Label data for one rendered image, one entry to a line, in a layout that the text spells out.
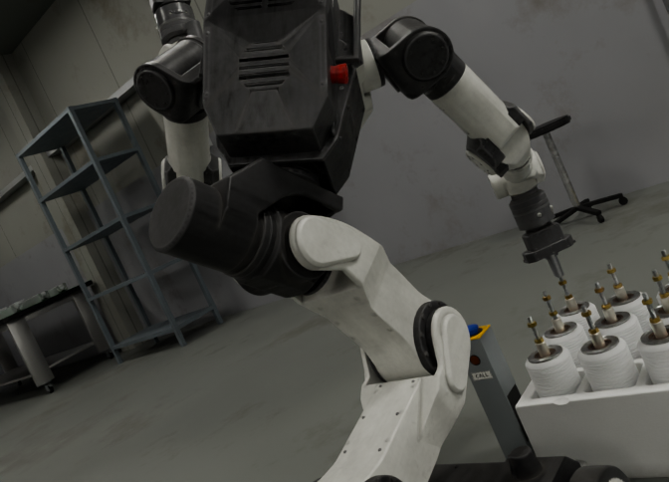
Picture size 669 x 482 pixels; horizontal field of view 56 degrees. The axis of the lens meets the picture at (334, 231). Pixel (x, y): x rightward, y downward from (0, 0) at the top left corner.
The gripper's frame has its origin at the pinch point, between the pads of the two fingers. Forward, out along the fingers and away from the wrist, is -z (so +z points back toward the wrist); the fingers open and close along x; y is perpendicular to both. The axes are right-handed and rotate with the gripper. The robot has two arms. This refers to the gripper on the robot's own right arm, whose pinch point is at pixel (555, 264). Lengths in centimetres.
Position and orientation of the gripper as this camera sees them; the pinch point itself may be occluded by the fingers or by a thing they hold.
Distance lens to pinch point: 160.4
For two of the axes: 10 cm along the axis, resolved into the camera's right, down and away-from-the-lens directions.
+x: -9.1, 4.1, 0.2
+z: -4.1, -9.1, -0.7
